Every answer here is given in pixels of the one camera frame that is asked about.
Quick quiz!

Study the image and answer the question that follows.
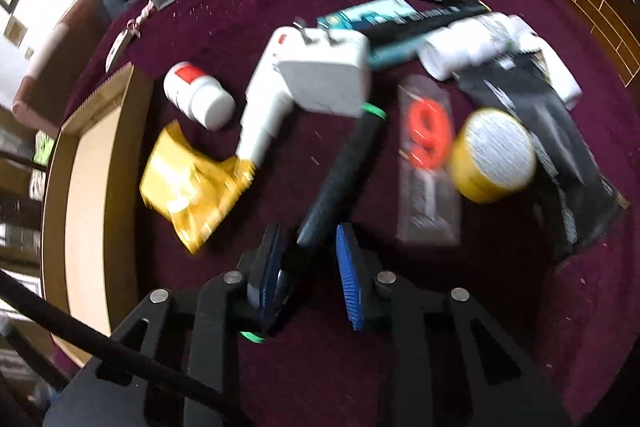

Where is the key tag with rope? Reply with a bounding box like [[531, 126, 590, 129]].
[[104, 0, 153, 72]]

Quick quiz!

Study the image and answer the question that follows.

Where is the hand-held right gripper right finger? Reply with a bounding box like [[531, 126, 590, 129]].
[[335, 223, 571, 427]]

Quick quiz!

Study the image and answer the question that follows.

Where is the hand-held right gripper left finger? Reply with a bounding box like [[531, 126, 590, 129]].
[[47, 222, 289, 427]]

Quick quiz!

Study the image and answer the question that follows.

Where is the brown armchair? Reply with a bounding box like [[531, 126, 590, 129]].
[[12, 0, 113, 138]]

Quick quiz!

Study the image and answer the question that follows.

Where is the long white tube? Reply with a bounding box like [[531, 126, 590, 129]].
[[235, 27, 301, 170]]

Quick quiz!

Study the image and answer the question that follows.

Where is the teal tissue pack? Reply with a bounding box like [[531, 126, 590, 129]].
[[317, 0, 431, 70]]

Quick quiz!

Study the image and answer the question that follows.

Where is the white squeeze tube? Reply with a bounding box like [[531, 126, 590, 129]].
[[505, 14, 585, 110]]

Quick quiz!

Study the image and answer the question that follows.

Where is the black cable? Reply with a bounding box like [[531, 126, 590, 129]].
[[0, 269, 251, 427]]

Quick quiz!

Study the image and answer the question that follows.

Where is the black marker green cap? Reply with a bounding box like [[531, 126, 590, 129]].
[[240, 103, 388, 345]]

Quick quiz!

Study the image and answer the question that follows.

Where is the white power adapter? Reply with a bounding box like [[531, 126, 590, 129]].
[[275, 19, 373, 118]]

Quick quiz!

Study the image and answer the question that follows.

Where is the yellow snack packet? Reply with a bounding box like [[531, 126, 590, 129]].
[[139, 121, 258, 255]]

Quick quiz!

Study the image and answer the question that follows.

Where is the white pill bottle red label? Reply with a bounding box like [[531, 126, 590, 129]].
[[164, 62, 236, 131]]

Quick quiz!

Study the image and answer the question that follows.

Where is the cardboard tray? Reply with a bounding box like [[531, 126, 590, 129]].
[[42, 62, 156, 365]]

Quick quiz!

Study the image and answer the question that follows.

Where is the black pouch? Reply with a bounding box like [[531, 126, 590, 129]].
[[457, 52, 631, 260]]

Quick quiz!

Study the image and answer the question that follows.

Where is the clear packet red number candle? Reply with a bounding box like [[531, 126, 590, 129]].
[[396, 76, 462, 247]]

